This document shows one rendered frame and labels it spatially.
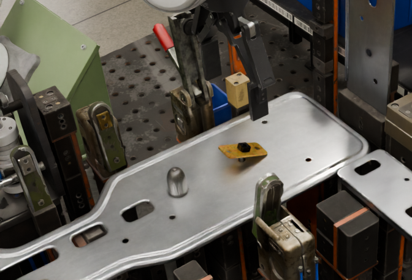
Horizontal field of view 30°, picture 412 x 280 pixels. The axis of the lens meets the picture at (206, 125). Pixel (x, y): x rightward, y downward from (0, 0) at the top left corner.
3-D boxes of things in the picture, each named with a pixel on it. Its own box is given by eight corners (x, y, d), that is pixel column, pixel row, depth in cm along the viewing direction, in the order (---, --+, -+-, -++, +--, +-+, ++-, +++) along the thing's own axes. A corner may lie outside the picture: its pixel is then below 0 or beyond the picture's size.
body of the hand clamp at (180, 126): (205, 240, 159) (185, 106, 137) (189, 221, 163) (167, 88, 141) (230, 228, 161) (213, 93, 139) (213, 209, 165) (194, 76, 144)
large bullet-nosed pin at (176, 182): (176, 206, 127) (170, 177, 123) (167, 196, 129) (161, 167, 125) (192, 198, 128) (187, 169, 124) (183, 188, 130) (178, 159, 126)
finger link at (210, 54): (202, 46, 123) (199, 44, 123) (206, 81, 127) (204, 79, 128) (217, 39, 124) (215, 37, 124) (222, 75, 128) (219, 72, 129)
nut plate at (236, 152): (228, 158, 127) (230, 152, 127) (216, 147, 130) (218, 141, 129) (268, 154, 132) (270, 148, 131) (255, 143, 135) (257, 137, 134)
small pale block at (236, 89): (248, 227, 160) (234, 86, 137) (239, 217, 163) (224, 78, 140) (262, 220, 161) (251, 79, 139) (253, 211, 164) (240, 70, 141)
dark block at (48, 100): (92, 278, 154) (43, 114, 128) (78, 257, 159) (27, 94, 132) (114, 267, 156) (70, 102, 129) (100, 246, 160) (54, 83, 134)
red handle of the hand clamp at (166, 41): (189, 98, 136) (147, 26, 140) (187, 103, 138) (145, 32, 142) (209, 89, 137) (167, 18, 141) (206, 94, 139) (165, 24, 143)
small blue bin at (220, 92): (198, 148, 182) (194, 119, 176) (178, 127, 189) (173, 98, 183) (237, 130, 185) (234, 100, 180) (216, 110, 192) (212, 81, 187)
